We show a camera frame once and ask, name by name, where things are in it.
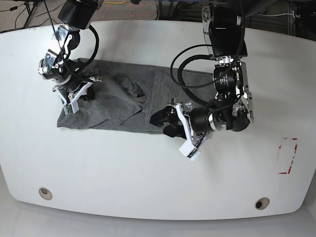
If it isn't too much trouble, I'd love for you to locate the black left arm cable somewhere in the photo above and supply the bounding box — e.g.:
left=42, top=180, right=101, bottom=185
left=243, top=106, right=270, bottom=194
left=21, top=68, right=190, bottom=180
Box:
left=170, top=0, right=247, bottom=109

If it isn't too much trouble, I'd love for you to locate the table grommet hole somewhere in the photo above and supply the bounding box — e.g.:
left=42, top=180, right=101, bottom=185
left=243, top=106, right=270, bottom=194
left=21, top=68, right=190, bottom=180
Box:
left=255, top=197, right=270, bottom=210
left=39, top=188, right=52, bottom=200

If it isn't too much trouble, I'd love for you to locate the grey t-shirt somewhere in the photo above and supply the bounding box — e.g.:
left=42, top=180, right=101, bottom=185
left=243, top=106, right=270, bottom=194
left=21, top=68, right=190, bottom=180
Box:
left=56, top=58, right=218, bottom=135

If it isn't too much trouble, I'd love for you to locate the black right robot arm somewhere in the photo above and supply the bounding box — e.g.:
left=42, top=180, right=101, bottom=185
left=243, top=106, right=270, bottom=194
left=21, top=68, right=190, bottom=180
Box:
left=38, top=0, right=103, bottom=114

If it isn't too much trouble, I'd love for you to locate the left table grommet hole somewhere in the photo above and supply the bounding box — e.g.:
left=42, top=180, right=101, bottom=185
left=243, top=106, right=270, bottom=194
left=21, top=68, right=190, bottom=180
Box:
left=39, top=188, right=52, bottom=200

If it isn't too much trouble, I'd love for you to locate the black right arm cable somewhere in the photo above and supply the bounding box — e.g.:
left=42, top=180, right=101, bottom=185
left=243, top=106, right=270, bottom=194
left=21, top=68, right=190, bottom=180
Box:
left=43, top=0, right=101, bottom=82

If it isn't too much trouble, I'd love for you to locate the right table grommet hole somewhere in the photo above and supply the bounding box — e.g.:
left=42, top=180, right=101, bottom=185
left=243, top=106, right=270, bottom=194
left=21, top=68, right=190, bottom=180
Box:
left=255, top=197, right=270, bottom=210

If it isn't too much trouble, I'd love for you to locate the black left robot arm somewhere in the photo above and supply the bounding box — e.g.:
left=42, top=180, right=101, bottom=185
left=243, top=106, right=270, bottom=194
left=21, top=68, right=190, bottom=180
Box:
left=150, top=1, right=316, bottom=160

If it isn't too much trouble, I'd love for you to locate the black tripod stand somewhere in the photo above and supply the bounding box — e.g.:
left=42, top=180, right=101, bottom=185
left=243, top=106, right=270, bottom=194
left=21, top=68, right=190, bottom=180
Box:
left=14, top=0, right=42, bottom=29

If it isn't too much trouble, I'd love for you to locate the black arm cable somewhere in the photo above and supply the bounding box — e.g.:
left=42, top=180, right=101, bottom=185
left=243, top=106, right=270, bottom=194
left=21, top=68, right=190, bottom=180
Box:
left=43, top=0, right=101, bottom=82
left=170, top=0, right=247, bottom=109

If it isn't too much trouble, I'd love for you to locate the white left-arm gripper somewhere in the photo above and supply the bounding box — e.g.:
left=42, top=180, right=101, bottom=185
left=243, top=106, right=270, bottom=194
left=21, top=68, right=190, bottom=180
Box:
left=150, top=98, right=201, bottom=161

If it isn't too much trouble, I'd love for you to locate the white right-arm gripper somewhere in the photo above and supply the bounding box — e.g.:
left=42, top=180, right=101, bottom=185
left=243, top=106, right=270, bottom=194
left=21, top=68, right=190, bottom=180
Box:
left=52, top=76, right=103, bottom=115

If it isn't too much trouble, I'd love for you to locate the red tape marking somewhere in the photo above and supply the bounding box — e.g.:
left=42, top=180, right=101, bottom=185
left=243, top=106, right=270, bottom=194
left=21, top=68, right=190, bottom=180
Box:
left=276, top=137, right=298, bottom=175

